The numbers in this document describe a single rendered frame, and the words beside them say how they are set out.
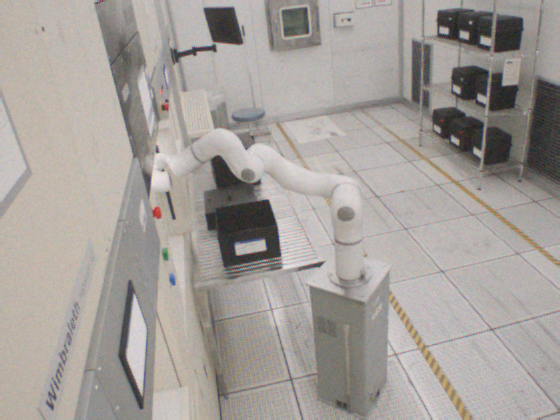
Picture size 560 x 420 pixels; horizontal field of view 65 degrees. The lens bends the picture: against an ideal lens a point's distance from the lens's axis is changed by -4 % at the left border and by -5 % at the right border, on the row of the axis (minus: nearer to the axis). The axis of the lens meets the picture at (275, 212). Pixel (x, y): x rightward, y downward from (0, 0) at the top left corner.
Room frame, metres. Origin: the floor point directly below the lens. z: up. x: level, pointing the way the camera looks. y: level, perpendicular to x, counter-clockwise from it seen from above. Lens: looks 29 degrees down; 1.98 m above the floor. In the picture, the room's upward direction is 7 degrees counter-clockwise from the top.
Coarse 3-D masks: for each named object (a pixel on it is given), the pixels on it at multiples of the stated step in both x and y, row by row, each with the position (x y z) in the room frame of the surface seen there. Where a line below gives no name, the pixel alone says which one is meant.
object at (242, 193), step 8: (240, 184) 2.42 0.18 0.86; (248, 184) 2.41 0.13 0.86; (208, 192) 2.37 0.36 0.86; (216, 192) 2.36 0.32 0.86; (224, 192) 2.34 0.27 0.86; (232, 192) 2.33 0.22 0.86; (240, 192) 2.32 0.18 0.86; (248, 192) 2.30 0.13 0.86; (208, 200) 2.27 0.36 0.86; (216, 200) 2.25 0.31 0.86; (224, 200) 2.24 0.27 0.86; (232, 200) 2.23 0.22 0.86; (240, 200) 2.22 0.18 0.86; (248, 200) 2.21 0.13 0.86; (256, 200) 2.20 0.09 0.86; (208, 208) 2.17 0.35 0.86; (208, 216) 2.12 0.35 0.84; (208, 224) 2.12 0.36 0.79
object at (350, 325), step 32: (320, 288) 1.52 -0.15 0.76; (352, 288) 1.49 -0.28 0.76; (384, 288) 1.56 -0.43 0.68; (320, 320) 1.54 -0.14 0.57; (352, 320) 1.44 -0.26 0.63; (384, 320) 1.57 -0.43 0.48; (320, 352) 1.55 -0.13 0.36; (352, 352) 1.44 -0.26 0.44; (384, 352) 1.57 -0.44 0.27; (320, 384) 1.56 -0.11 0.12; (352, 384) 1.45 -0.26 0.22; (384, 384) 1.58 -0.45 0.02
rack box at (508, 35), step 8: (488, 16) 3.85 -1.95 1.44; (504, 16) 3.76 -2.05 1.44; (512, 16) 3.73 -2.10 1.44; (480, 24) 3.85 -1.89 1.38; (488, 24) 3.74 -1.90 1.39; (496, 24) 3.64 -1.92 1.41; (504, 24) 3.63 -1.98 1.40; (512, 24) 3.64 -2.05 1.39; (520, 24) 3.65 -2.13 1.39; (480, 32) 3.85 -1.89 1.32; (488, 32) 3.73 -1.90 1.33; (496, 32) 3.62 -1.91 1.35; (504, 32) 3.62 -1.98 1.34; (512, 32) 3.64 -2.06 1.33; (520, 32) 3.65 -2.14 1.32; (480, 40) 3.84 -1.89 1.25; (488, 40) 3.72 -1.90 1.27; (496, 40) 3.63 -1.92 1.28; (504, 40) 3.64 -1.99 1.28; (512, 40) 3.65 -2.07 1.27; (520, 40) 3.66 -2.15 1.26; (480, 48) 3.85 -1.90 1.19; (488, 48) 3.73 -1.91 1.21; (496, 48) 3.63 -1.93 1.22; (504, 48) 3.64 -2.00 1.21; (512, 48) 3.65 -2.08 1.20
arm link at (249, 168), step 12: (216, 132) 1.68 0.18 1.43; (228, 132) 1.69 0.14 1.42; (204, 144) 1.67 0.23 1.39; (216, 144) 1.66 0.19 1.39; (228, 144) 1.65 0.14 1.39; (240, 144) 1.64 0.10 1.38; (204, 156) 1.67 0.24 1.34; (228, 156) 1.63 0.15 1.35; (240, 156) 1.60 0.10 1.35; (252, 156) 1.61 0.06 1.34; (240, 168) 1.57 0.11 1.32; (252, 168) 1.56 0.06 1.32; (264, 168) 1.61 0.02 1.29; (252, 180) 1.56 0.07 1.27
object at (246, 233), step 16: (224, 208) 2.03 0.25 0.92; (240, 208) 2.04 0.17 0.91; (256, 208) 2.05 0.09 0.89; (272, 208) 1.95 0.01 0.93; (224, 224) 2.03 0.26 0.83; (240, 224) 2.04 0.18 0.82; (256, 224) 2.05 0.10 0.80; (272, 224) 2.04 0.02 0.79; (224, 240) 1.76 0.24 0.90; (240, 240) 1.77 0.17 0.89; (256, 240) 1.77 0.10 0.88; (272, 240) 1.78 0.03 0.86; (224, 256) 1.76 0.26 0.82; (240, 256) 1.77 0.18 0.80; (256, 256) 1.77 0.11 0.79; (272, 256) 1.78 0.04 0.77
